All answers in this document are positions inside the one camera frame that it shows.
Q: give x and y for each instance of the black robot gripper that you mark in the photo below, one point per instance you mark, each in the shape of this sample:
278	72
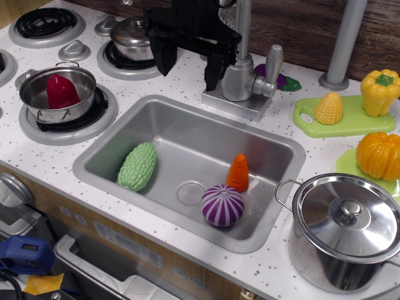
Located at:
196	27

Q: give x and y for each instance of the silver toy faucet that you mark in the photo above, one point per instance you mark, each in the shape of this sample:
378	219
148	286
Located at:
243	92

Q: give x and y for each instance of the small lidded steel pot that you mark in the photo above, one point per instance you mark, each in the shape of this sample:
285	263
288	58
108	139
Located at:
130	40

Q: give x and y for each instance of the back right stove burner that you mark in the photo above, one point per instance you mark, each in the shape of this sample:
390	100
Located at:
111	63

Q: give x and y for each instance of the stove burner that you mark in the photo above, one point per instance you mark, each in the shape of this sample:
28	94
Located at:
111	63
97	119
8	67
46	27

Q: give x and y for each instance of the grey rear stove knob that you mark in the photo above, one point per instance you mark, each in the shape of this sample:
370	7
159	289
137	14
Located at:
104	27

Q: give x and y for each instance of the grey stove knob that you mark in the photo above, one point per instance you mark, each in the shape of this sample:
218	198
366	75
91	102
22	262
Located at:
75	51
24	76
104	27

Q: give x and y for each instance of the purple eggplant toy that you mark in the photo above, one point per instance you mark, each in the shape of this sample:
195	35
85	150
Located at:
284	83

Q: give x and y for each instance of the front right stove burner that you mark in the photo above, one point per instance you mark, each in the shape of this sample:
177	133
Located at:
97	119

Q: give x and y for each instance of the green bitter melon toy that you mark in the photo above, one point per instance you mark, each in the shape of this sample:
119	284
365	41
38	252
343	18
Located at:
138	167

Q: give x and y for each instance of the silver sink basin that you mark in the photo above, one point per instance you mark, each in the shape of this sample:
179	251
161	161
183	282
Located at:
195	149

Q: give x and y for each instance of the orange carrot toy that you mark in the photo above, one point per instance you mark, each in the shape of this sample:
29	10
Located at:
238	174

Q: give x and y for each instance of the red pepper toy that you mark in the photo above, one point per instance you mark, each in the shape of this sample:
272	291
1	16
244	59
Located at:
61	92

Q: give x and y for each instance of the yellow corn toy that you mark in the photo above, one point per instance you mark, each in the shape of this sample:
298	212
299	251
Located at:
329	109

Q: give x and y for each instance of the back left stove burner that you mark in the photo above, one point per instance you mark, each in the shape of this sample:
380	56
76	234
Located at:
46	27

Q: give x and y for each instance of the purple striped onion toy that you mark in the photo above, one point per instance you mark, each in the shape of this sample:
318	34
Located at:
222	205

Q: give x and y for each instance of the grey left stove knob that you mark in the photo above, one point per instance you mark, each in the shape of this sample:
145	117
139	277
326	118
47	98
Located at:
24	76

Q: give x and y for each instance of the green cutting board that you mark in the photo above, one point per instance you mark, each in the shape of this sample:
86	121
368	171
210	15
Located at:
354	122

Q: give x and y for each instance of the far left stove burner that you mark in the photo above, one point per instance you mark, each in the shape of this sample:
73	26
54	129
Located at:
8	67

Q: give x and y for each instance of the light green plate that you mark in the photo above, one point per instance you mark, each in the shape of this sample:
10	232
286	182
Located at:
346	163

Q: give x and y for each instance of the yellow bell pepper toy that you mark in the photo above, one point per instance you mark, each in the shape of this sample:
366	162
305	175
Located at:
379	90

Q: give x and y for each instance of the orange pumpkin toy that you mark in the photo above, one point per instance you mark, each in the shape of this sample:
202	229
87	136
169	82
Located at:
377	155

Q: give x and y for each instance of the large steel pot with lid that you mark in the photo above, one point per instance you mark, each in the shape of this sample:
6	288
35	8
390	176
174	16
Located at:
344	230

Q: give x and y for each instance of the blue clamp tool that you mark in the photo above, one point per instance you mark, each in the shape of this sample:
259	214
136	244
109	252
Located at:
26	255

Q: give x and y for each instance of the steel pan with handles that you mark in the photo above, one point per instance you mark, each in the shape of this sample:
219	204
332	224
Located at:
33	94

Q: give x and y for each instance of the grey vertical post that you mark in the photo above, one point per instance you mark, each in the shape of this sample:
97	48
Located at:
335	78

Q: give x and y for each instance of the oven door handle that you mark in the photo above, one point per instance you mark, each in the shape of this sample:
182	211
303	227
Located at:
99	278

